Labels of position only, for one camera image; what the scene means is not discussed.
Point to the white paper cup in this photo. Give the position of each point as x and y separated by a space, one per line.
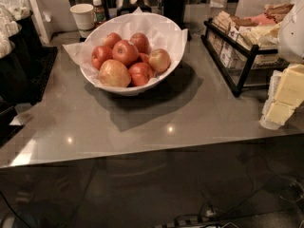
83 15

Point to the power strip with cables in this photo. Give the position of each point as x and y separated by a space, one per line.
198 220

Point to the black stir stick holder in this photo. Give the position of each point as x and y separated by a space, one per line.
174 10

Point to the red apple back left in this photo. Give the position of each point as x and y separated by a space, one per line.
112 39

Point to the sugar packets in rack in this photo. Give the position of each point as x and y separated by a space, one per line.
260 30

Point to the small glass sauce bottle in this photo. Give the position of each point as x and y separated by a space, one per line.
99 11

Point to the black wire condiment rack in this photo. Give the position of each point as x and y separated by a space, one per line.
249 76

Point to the black container with creamers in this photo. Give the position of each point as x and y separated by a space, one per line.
21 50

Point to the red apple centre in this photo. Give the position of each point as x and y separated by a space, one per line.
125 52

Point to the white paper liner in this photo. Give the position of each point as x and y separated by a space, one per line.
158 32

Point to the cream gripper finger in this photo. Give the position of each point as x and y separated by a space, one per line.
275 114

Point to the black napkin holder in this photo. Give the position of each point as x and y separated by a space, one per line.
129 6

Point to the red apple back right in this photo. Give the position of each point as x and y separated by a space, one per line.
141 42

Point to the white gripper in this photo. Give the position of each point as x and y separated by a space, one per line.
293 32

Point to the red apple front right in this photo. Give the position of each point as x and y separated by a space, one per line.
140 74

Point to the large yellow-red front apple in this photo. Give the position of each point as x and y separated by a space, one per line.
114 73

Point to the black rubber mat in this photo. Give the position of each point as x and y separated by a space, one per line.
44 64

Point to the white bowl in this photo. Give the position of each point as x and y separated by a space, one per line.
133 91

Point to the small hidden red apple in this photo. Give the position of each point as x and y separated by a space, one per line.
143 57

